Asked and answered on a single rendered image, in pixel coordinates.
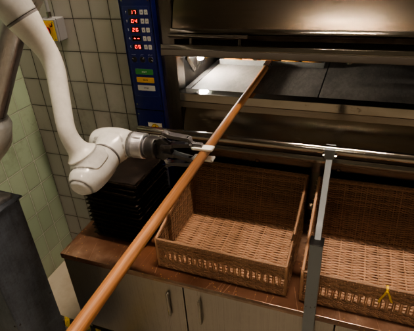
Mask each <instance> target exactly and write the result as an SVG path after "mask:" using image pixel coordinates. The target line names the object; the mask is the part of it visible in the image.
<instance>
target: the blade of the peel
mask: <svg viewBox="0 0 414 331"><path fill-rule="evenodd" d="M265 61H266V60H243V59H242V60H233V59H224V58H221V59H220V60H219V64H233V65H249V66H263V64H264V62H265ZM273 66H280V67H296V68H324V66H325V62H322V63H320V62H302V61H301V62H285V61H273Z"/></svg>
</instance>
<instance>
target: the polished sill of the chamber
mask: <svg viewBox="0 0 414 331"><path fill-rule="evenodd" d="M242 94H243V93H240V92H230V91H211V90H202V89H184V90H182V92H180V100H182V101H191V102H207V103H216V104H232V105H235V104H236V102H237V101H238V100H239V99H240V97H241V96H242ZM243 106H257V107H265V108H282V109H290V110H306V111H315V112H331V113H340V114H356V115H365V116H381V117H389V118H406V119H414V104H404V103H394V102H375V101H365V100H346V99H327V98H317V97H298V96H288V95H269V94H259V93H252V94H251V95H250V96H249V98H248V100H247V101H246V102H245V104H244V105H243Z"/></svg>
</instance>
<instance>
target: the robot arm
mask: <svg viewBox="0 0 414 331"><path fill-rule="evenodd" d="M43 1H44V0H0V161H1V159H2V158H3V156H4V155H5V154H6V153H7V151H8V149H9V148H10V146H11V144H12V120H11V119H10V117H9V116H8V114H7V112H8V109H9V104H10V101H11V96H12V90H13V87H14V83H15V79H16V75H17V71H18V67H19V64H20V58H21V55H22V50H23V47H24V44H26V45H27V46H28V47H29V48H30V49H31V50H32V51H33V52H34V53H35V55H36V56H37V57H38V59H39V60H40V62H41V63H42V65H43V68H44V70H45V75H46V78H47V84H48V88H49V94H50V98H51V104H52V108H53V114H54V118H55V124H56V127H57V132H58V135H59V137H60V140H61V142H62V144H63V146H64V147H65V149H66V151H67V153H68V155H69V159H68V164H69V166H70V174H69V185H70V187H71V189H72V190H73V191H74V192H76V193H78V194H80V195H89V194H93V193H95V192H97V191H98V190H100V189H101V188H102V187H103V186H104V185H105V184H106V183H107V182H108V181H109V179H110V178H111V176H113V174H114V172H115V170H116V168H117V167H118V166H119V164H120V163H122V162H123V161H124V160H126V159H127V158H140V159H146V158H160V159H161V160H164V161H165V163H166V165H165V166H166V167H170V166H181V167H189V165H190V164H191V162H192V161H193V160H194V159H195V157H196V156H197V154H195V155H194V156H193V155H190V154H185V153H182V152H178V151H176V150H174V149H173V148H191V150H199V151H205V152H212V151H213V149H215V146H210V145H203V143H199V142H194V141H193V140H192V137H191V136H190V135H184V134H180V133H174V132H170V131H168V130H167V129H165V130H163V132H161V135H162V136H160V137H158V136H152V135H149V134H148V133H141V132H136V131H130V130H128V129H124V128H119V127H103V128H99V129H96V130H94V131H93V132H92V133H91V135H90V137H89V142H88V143H87V142H85V141H84V140H83V139H82V138H81V137H80V135H79V134H78V132H77V130H76V127H75V124H74V118H73V113H72V105H71V100H70V92H69V86H68V78H67V74H66V68H65V66H64V62H63V59H62V57H61V54H60V52H59V50H58V48H57V46H56V44H55V42H54V41H53V38H52V37H51V35H50V33H49V31H48V29H47V27H46V25H45V24H44V22H43V20H42V17H41V15H40V13H39V10H40V8H41V6H42V4H43ZM167 138H168V139H174V140H178V141H169V140H168V139H167ZM168 158H177V159H179V160H172V159H168ZM11 198H12V194H11V193H6V192H0V205H1V204H3V203H5V202H6V201H8V200H10V199H11Z"/></svg>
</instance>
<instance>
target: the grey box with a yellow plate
mask: <svg viewBox="0 0 414 331"><path fill-rule="evenodd" d="M42 20H43V22H44V24H45V25H46V27H47V28H48V29H49V31H50V35H51V37H52V38H53V41H54V42H60V41H63V40H65V39H68V35H67V32H66V26H65V23H64V18H63V17H62V16H52V18H47V17H43V18H42ZM49 23H51V24H52V25H53V27H50V26H49Z"/></svg>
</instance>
